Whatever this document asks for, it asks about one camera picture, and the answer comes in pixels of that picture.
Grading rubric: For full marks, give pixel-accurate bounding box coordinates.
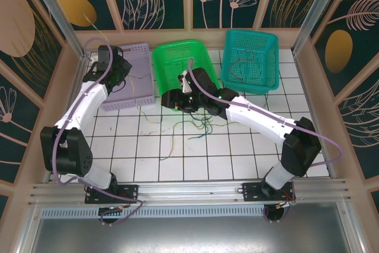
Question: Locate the green cable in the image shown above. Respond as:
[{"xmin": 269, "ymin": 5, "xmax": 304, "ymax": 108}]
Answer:
[{"xmin": 189, "ymin": 113, "xmax": 214, "ymax": 137}]

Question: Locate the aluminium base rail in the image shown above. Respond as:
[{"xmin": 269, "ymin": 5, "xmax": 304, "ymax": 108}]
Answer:
[{"xmin": 28, "ymin": 179, "xmax": 355, "ymax": 208}]

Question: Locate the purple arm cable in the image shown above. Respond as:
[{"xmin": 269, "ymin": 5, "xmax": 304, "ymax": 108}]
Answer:
[
  {"xmin": 188, "ymin": 56, "xmax": 344, "ymax": 224},
  {"xmin": 50, "ymin": 37, "xmax": 144, "ymax": 227}
]

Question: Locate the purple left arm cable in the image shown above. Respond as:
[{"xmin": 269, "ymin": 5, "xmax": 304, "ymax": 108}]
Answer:
[{"xmin": 50, "ymin": 37, "xmax": 144, "ymax": 227}]

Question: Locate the grey slotted cable duct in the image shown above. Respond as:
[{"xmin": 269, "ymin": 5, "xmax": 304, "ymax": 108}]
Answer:
[{"xmin": 40, "ymin": 207, "xmax": 267, "ymax": 220}]

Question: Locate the grey metal sheet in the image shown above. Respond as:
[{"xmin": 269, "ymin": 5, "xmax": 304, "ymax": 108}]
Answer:
[{"xmin": 17, "ymin": 207, "xmax": 364, "ymax": 253}]

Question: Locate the aluminium frame post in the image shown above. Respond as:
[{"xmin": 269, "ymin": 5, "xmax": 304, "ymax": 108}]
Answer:
[
  {"xmin": 291, "ymin": 0, "xmax": 346, "ymax": 55},
  {"xmin": 23, "ymin": 0, "xmax": 91, "ymax": 60}
]

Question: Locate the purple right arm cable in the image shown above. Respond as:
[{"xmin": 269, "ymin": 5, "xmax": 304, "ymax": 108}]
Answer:
[{"xmin": 188, "ymin": 56, "xmax": 344, "ymax": 224}]

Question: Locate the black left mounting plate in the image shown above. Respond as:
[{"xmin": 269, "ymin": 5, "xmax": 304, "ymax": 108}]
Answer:
[{"xmin": 85, "ymin": 184, "xmax": 140, "ymax": 205}]

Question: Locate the small black adapter board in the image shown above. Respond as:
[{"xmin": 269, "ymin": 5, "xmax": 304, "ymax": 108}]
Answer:
[{"xmin": 97, "ymin": 205, "xmax": 125, "ymax": 222}]

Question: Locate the teal plastic basket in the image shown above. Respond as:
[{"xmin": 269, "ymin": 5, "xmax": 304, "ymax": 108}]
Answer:
[{"xmin": 221, "ymin": 30, "xmax": 281, "ymax": 95}]

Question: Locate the black mounting plate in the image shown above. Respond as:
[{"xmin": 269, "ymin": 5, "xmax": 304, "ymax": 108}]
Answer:
[
  {"xmin": 242, "ymin": 181, "xmax": 297, "ymax": 203},
  {"xmin": 85, "ymin": 184, "xmax": 140, "ymax": 205}
]

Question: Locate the orange wire connector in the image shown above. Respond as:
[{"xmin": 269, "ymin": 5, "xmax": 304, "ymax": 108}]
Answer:
[{"xmin": 275, "ymin": 200, "xmax": 297, "ymax": 209}]

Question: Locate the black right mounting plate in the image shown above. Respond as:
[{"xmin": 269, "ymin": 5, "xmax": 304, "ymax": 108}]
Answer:
[{"xmin": 242, "ymin": 181, "xmax": 297, "ymax": 203}]

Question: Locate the green plastic basket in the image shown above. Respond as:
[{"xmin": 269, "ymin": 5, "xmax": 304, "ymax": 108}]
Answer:
[{"xmin": 152, "ymin": 39, "xmax": 222, "ymax": 108}]

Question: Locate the lavender plastic basket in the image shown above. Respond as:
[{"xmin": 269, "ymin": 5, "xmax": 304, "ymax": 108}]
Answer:
[{"xmin": 99, "ymin": 42, "xmax": 156, "ymax": 112}]

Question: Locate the yellow-green wire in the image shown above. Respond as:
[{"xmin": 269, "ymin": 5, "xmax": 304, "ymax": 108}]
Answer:
[{"xmin": 188, "ymin": 132, "xmax": 208, "ymax": 142}]

